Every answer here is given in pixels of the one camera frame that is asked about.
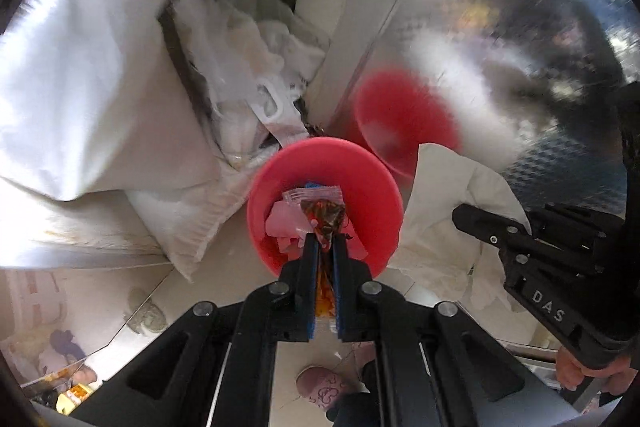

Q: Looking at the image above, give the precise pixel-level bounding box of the pink slipper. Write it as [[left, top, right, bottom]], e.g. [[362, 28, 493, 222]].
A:
[[295, 366, 356, 412]]

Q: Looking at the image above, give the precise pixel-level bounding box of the red sauce packet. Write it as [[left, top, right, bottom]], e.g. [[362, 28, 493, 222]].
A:
[[300, 198, 346, 320]]

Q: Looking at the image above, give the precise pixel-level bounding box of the red trash bin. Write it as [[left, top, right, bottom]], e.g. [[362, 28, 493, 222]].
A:
[[246, 138, 404, 277]]

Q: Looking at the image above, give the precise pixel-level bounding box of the pink plastic bag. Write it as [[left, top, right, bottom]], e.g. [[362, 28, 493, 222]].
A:
[[265, 200, 312, 259]]

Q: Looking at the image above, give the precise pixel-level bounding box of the white crumpled bag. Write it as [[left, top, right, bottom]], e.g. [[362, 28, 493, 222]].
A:
[[389, 142, 534, 313]]

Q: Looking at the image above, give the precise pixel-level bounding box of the large white plastic bag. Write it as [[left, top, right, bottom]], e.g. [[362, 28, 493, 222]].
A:
[[0, 0, 227, 203]]

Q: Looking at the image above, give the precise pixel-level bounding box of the right hand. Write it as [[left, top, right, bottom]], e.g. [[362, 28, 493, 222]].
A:
[[555, 347, 638, 395]]

